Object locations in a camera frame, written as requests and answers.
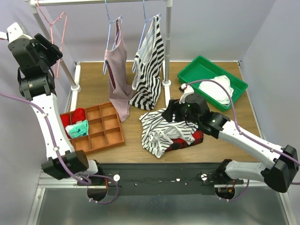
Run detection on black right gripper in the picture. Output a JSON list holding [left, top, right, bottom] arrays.
[[161, 98, 200, 125]]

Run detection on thin striped tank top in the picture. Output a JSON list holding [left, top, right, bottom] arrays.
[[139, 108, 198, 158]]

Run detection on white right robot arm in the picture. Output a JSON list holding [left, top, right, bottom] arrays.
[[162, 93, 299, 193]]

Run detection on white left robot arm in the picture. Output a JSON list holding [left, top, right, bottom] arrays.
[[7, 22, 104, 185]]

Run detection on bold black white striped top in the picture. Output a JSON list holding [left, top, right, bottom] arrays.
[[129, 14, 165, 110]]

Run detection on blue hanger with striped top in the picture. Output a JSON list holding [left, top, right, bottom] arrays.
[[130, 0, 162, 73]]

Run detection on blue hanger with mauve top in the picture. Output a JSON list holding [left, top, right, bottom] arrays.
[[102, 0, 123, 75]]

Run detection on mauve tank top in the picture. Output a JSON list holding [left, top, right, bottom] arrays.
[[104, 17, 133, 122]]

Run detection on red black plaid shirt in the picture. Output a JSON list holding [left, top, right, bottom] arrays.
[[165, 130, 203, 152]]

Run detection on white cloth in tray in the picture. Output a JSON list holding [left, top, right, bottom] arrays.
[[199, 75, 234, 106]]

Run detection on green plastic tray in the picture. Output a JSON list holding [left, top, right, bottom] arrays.
[[177, 56, 248, 103]]

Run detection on silver clothes rack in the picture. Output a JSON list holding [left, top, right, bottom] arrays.
[[26, 0, 173, 105]]

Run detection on red sock roll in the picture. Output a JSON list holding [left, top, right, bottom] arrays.
[[71, 108, 86, 124]]

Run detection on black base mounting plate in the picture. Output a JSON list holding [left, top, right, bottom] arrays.
[[77, 163, 244, 196]]

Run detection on orange compartment organizer box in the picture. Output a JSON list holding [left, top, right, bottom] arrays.
[[64, 102, 125, 155]]

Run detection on teal cloth bundle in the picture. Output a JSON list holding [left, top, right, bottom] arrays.
[[65, 120, 89, 139]]

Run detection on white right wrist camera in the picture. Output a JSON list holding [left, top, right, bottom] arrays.
[[179, 83, 194, 104]]

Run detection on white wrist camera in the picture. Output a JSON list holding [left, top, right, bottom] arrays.
[[0, 22, 32, 43], [179, 83, 194, 104]]

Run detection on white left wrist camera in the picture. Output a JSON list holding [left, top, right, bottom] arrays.
[[0, 22, 32, 43]]

